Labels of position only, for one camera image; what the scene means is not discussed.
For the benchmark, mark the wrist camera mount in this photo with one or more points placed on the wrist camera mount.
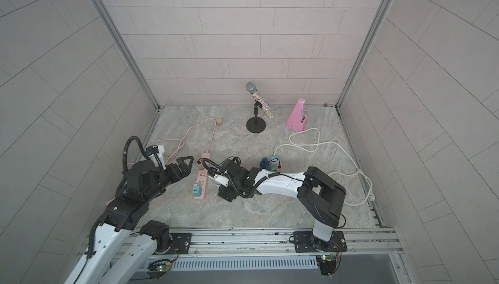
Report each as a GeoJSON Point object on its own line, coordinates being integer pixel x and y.
{"type": "Point", "coordinates": [219, 179]}
{"type": "Point", "coordinates": [155, 153]}

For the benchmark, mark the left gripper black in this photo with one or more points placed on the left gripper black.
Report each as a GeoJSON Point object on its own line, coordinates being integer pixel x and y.
{"type": "Point", "coordinates": [185, 170]}

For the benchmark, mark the glitter microphone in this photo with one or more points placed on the glitter microphone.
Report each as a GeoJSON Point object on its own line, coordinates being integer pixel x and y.
{"type": "Point", "coordinates": [252, 89]}

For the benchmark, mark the black microphone stand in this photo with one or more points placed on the black microphone stand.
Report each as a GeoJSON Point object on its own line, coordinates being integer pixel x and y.
{"type": "Point", "coordinates": [256, 124]}

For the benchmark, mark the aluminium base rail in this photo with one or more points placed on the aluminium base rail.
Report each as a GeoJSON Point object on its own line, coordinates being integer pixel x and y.
{"type": "Point", "coordinates": [226, 242]}

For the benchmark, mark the pink power strip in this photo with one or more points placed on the pink power strip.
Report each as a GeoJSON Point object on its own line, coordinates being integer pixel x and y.
{"type": "Point", "coordinates": [202, 178]}

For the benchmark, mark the teal power adapter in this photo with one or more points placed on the teal power adapter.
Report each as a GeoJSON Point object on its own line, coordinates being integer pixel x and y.
{"type": "Point", "coordinates": [196, 191]}

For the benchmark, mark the pink power adapter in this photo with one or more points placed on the pink power adapter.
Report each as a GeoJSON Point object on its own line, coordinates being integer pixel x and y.
{"type": "Point", "coordinates": [277, 165]}

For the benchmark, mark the corner aluminium post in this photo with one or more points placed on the corner aluminium post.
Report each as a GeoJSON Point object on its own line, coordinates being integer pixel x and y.
{"type": "Point", "coordinates": [370, 37]}
{"type": "Point", "coordinates": [112, 29]}

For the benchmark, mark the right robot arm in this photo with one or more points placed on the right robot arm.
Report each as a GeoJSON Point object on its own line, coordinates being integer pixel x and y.
{"type": "Point", "coordinates": [321, 195]}

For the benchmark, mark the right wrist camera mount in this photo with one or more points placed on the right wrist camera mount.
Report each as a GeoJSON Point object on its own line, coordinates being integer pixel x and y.
{"type": "Point", "coordinates": [219, 179]}

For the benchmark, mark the right corner aluminium post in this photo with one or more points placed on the right corner aluminium post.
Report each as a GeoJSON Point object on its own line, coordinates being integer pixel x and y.
{"type": "Point", "coordinates": [370, 37]}

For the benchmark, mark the pink metronome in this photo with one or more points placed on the pink metronome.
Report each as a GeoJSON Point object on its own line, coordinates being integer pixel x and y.
{"type": "Point", "coordinates": [297, 120]}

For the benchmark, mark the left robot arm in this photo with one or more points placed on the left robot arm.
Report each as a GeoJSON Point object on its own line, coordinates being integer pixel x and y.
{"type": "Point", "coordinates": [115, 249]}

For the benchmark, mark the left corner aluminium post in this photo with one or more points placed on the left corner aluminium post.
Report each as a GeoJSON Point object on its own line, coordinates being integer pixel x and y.
{"type": "Point", "coordinates": [112, 29]}

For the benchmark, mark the small blue electric shaver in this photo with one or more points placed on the small blue electric shaver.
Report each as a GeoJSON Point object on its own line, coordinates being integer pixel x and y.
{"type": "Point", "coordinates": [264, 164]}

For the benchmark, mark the teal power strip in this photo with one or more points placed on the teal power strip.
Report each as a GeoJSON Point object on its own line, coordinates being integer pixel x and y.
{"type": "Point", "coordinates": [274, 160]}

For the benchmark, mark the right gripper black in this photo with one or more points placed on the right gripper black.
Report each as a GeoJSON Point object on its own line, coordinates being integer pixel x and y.
{"type": "Point", "coordinates": [226, 193]}

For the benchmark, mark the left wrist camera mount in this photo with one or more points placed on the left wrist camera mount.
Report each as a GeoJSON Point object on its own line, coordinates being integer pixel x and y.
{"type": "Point", "coordinates": [155, 153]}

